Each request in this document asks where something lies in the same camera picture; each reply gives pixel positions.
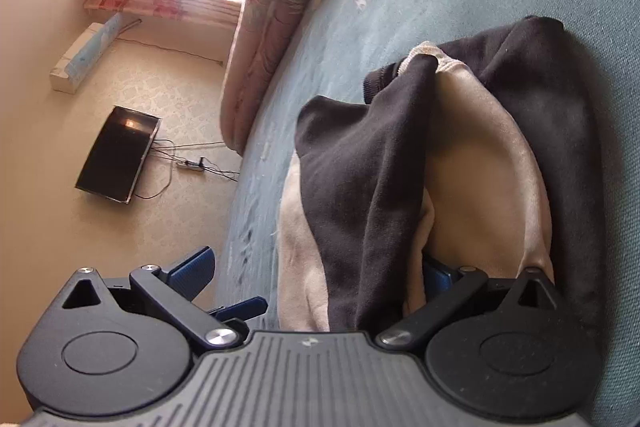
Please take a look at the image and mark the folded floral quilt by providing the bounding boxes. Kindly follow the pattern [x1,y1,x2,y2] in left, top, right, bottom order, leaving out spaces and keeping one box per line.
[220,0,366,158]

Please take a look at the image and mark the thin black wall cable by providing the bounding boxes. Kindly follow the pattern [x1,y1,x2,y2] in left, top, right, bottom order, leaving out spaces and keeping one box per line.
[116,18,225,66]

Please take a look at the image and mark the black flat television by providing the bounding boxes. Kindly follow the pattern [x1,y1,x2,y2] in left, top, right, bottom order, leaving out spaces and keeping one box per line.
[75,105,163,205]

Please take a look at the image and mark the cream and black sweatshirt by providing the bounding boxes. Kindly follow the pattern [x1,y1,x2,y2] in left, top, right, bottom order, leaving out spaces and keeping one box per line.
[275,16,606,338]

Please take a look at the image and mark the power strip with cables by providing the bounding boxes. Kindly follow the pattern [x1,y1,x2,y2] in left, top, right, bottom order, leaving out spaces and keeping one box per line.
[134,139,241,200]

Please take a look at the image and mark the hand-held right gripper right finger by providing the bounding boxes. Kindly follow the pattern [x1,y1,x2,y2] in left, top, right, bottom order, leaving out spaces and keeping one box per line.
[376,257,558,352]

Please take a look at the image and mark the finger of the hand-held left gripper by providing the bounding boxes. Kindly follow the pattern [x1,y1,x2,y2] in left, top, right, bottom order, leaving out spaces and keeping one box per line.
[207,296,268,323]

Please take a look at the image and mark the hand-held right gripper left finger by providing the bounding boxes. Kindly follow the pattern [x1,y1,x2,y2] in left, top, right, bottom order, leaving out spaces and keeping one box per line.
[60,246,242,352]

